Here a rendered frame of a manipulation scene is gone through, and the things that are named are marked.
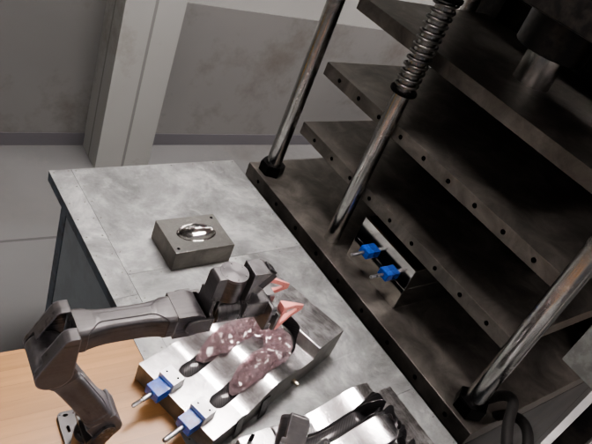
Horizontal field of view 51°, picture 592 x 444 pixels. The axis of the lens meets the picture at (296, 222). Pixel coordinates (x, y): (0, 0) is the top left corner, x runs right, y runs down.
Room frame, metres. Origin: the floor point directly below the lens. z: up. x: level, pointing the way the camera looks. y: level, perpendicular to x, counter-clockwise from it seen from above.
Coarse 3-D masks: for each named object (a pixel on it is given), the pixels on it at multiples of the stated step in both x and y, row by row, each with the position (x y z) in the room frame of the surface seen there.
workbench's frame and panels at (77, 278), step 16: (48, 176) 1.57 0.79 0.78; (64, 208) 1.46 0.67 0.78; (64, 224) 1.56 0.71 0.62; (64, 240) 1.55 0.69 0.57; (80, 240) 1.36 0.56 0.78; (64, 256) 1.53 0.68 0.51; (80, 256) 1.45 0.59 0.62; (64, 272) 1.52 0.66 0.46; (80, 272) 1.44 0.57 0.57; (96, 272) 1.26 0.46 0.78; (48, 288) 1.59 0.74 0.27; (64, 288) 1.50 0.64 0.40; (80, 288) 1.42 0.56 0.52; (96, 288) 1.35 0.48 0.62; (48, 304) 1.57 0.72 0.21; (80, 304) 1.41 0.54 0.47; (96, 304) 1.34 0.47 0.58; (112, 304) 1.18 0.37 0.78
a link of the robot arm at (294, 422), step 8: (288, 416) 0.77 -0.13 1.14; (296, 416) 0.76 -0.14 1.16; (280, 424) 0.76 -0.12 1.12; (288, 424) 0.75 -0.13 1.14; (296, 424) 0.75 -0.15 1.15; (304, 424) 0.76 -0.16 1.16; (280, 432) 0.75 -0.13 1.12; (288, 432) 0.73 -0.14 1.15; (296, 432) 0.74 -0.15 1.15; (304, 432) 0.74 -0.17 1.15; (280, 440) 0.72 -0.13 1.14; (288, 440) 0.72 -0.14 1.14; (296, 440) 0.72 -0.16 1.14; (304, 440) 0.73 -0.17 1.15
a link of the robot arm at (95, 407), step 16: (48, 336) 0.69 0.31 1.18; (32, 352) 0.66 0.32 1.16; (32, 368) 0.64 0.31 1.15; (80, 368) 0.72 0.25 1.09; (64, 384) 0.67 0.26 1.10; (80, 384) 0.70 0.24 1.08; (64, 400) 0.68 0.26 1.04; (80, 400) 0.70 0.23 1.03; (96, 400) 0.73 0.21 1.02; (112, 400) 0.79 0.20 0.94; (80, 416) 0.71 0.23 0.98; (96, 416) 0.72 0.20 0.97; (112, 416) 0.75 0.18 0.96; (96, 432) 0.73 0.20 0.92
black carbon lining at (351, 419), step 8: (368, 400) 1.08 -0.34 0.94; (376, 400) 1.09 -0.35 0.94; (384, 400) 1.09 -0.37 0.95; (360, 408) 1.06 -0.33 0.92; (368, 408) 1.08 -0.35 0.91; (376, 408) 1.09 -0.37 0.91; (392, 408) 1.07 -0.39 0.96; (344, 416) 1.03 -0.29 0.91; (352, 416) 1.03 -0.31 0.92; (360, 416) 1.05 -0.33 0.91; (368, 416) 1.04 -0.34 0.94; (392, 416) 1.05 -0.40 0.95; (336, 424) 1.01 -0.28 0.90; (344, 424) 1.01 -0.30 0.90; (352, 424) 1.02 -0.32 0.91; (400, 424) 1.04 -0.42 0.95; (320, 432) 0.98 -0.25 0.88; (328, 432) 0.99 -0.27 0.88; (336, 432) 0.99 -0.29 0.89; (344, 432) 0.99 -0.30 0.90; (400, 432) 1.02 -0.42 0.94; (312, 440) 0.95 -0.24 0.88; (392, 440) 0.99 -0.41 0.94; (400, 440) 1.05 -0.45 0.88
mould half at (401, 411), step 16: (336, 400) 1.06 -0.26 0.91; (352, 400) 1.07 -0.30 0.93; (400, 400) 1.20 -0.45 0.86; (304, 416) 1.00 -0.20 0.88; (320, 416) 1.02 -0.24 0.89; (336, 416) 1.02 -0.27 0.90; (384, 416) 1.06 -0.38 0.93; (400, 416) 1.15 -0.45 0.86; (256, 432) 0.90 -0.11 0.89; (272, 432) 0.92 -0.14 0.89; (352, 432) 1.00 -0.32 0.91; (368, 432) 1.00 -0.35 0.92; (384, 432) 1.01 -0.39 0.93; (416, 432) 1.12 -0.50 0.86
